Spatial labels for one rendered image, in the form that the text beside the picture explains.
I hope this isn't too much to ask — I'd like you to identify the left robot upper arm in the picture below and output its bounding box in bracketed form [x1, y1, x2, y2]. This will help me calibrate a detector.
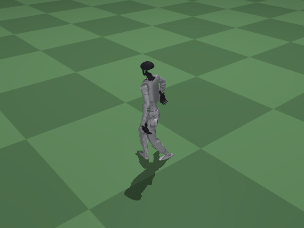
[140, 83, 151, 109]

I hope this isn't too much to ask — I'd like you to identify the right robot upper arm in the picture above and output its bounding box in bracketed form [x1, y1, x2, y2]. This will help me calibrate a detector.
[154, 75, 166, 86]

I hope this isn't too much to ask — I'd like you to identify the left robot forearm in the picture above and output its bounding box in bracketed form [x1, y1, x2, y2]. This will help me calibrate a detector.
[141, 103, 149, 127]

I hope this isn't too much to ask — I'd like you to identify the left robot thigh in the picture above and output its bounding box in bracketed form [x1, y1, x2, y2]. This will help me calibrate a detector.
[147, 115, 160, 146]

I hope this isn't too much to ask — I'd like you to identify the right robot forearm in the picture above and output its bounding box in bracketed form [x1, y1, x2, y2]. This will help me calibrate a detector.
[159, 85, 166, 93]

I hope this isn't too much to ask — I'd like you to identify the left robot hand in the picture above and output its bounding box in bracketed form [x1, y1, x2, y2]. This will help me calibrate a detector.
[142, 123, 152, 134]

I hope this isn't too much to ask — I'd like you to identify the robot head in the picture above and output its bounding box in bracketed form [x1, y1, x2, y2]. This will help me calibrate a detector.
[140, 61, 155, 81]

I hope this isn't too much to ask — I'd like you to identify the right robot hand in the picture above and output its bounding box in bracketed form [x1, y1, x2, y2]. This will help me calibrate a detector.
[159, 91, 168, 105]

